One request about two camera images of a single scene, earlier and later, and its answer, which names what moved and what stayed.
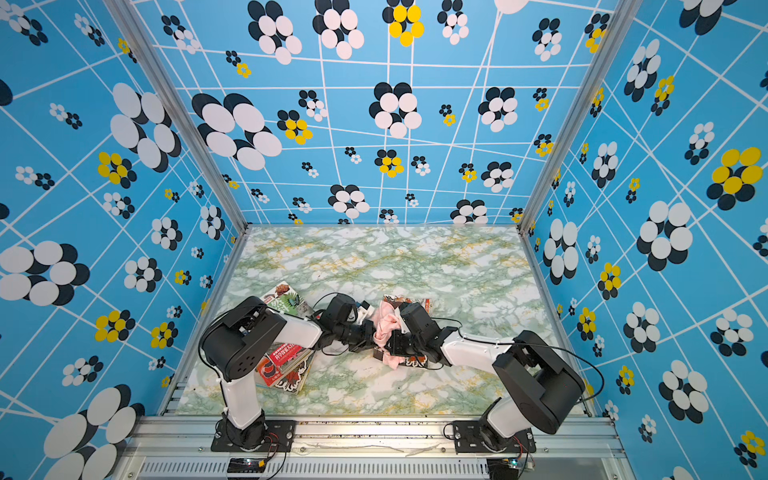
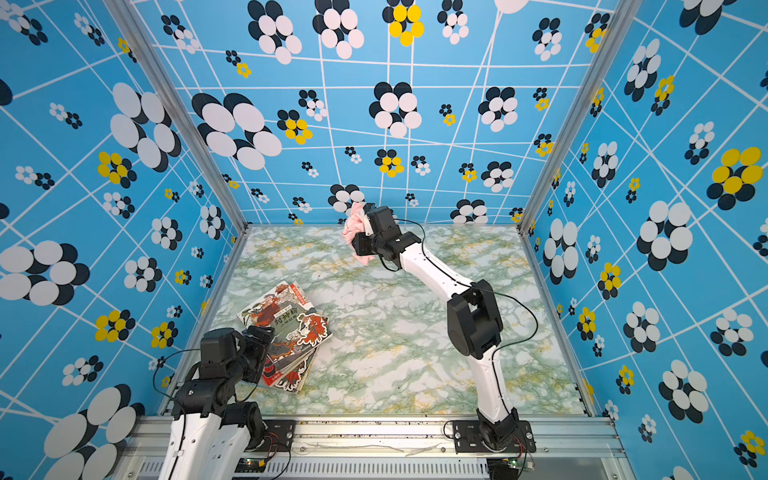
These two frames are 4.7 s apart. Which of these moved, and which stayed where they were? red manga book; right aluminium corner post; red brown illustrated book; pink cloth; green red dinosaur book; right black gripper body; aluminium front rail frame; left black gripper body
Moved: green red dinosaur book; right black gripper body; left black gripper body; red brown illustrated book; pink cloth
Stayed: right aluminium corner post; aluminium front rail frame; red manga book
